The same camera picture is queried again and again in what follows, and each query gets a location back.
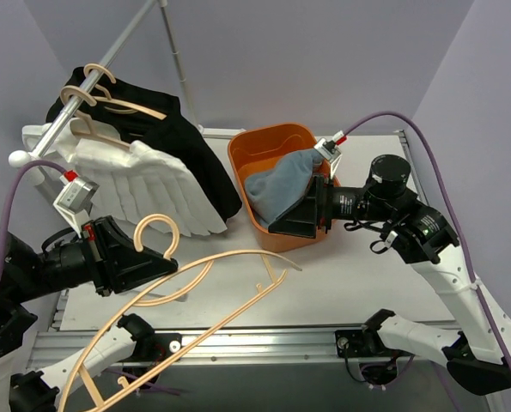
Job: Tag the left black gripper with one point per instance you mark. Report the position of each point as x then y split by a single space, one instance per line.
99 256

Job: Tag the orange plastic basket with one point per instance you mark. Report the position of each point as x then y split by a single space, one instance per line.
273 166

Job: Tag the white pleated skirt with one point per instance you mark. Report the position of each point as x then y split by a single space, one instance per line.
136 180

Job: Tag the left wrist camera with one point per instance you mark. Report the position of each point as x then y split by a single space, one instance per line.
74 201

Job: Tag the wooden hanger for white skirt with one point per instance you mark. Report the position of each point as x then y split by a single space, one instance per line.
82 125

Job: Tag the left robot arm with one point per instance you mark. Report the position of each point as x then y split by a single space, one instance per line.
27 275

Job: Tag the aluminium mounting rail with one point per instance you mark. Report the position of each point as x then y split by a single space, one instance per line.
226 347

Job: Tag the black skirt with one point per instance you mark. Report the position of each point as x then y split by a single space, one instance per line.
174 135

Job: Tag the wooden hanger for black skirt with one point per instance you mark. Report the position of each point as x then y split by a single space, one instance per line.
117 106

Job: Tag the white metal clothes rack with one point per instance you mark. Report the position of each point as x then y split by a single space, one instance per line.
145 158

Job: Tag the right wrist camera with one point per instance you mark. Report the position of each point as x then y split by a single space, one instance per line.
329 150

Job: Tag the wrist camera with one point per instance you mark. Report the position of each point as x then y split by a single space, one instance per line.
74 201
329 150

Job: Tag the blue denim skirt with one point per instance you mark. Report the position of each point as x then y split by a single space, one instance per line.
273 191

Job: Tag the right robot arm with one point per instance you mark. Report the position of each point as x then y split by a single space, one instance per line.
478 355

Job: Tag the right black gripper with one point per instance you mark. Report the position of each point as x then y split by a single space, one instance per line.
321 204

